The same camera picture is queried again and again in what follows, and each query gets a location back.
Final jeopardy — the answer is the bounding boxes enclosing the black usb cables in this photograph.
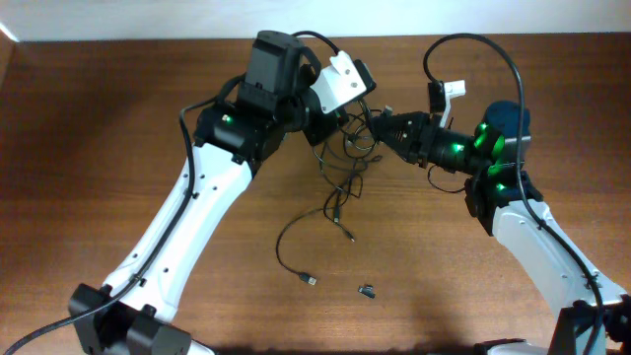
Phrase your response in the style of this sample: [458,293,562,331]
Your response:
[274,98,395,287]

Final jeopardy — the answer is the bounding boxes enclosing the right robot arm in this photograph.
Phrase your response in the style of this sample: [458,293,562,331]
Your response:
[370,101,630,354]

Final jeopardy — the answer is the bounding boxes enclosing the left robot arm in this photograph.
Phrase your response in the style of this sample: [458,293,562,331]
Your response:
[69,31,376,354]

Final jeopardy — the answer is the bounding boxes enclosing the small black adapter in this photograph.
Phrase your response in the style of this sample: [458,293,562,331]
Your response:
[358,284,376,299]

